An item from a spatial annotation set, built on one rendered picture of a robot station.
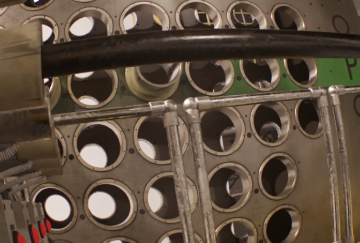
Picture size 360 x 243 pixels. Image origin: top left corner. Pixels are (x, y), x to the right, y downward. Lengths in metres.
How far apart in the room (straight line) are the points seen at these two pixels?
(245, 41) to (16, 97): 0.17
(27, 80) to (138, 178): 1.78
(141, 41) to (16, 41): 0.09
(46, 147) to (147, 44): 0.34
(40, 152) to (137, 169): 1.45
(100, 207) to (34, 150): 6.60
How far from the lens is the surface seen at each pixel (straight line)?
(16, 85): 0.29
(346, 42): 0.39
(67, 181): 2.02
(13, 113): 0.46
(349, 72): 2.71
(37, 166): 0.80
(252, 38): 0.34
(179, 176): 1.25
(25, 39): 0.29
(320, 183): 2.41
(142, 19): 2.91
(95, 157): 7.25
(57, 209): 7.20
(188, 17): 2.98
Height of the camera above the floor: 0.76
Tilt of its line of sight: 10 degrees up
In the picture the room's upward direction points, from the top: 9 degrees counter-clockwise
